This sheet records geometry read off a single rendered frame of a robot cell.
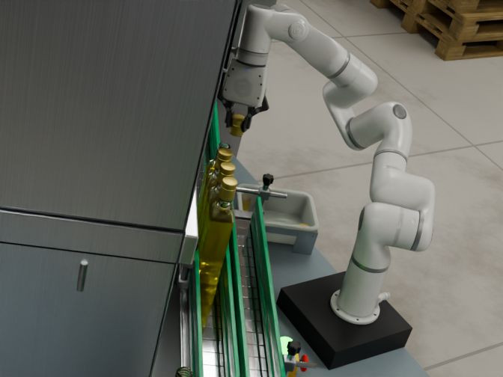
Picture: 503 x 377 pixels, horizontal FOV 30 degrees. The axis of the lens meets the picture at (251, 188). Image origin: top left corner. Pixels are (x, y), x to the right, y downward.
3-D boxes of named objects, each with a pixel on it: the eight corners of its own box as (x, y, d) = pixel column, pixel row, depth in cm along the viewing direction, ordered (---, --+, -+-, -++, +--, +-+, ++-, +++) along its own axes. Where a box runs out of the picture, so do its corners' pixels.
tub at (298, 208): (229, 206, 270) (236, 181, 265) (305, 216, 274) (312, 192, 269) (233, 244, 256) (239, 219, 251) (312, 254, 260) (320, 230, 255)
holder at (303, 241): (211, 205, 269) (216, 183, 264) (303, 218, 274) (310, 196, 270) (213, 242, 255) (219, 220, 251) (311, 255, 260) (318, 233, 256)
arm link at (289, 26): (299, 7, 228) (315, 17, 220) (290, 50, 231) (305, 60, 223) (242, -1, 222) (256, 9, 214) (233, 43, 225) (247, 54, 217)
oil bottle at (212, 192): (191, 251, 229) (209, 181, 217) (214, 254, 230) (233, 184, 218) (192, 267, 224) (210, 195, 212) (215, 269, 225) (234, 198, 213)
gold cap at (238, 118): (231, 127, 234) (233, 112, 231) (245, 131, 233) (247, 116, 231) (227, 134, 231) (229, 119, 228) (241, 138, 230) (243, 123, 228)
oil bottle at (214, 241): (193, 267, 224) (211, 196, 212) (216, 270, 225) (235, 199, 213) (194, 283, 220) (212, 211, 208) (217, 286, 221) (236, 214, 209)
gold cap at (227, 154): (214, 161, 220) (218, 146, 217) (229, 164, 220) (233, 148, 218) (214, 170, 217) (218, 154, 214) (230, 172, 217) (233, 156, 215)
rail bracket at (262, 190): (217, 205, 246) (227, 167, 239) (279, 214, 249) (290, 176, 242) (218, 212, 243) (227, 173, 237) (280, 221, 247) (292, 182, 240)
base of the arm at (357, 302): (368, 284, 245) (384, 238, 236) (397, 316, 237) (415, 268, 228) (320, 296, 237) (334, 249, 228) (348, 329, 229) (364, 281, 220)
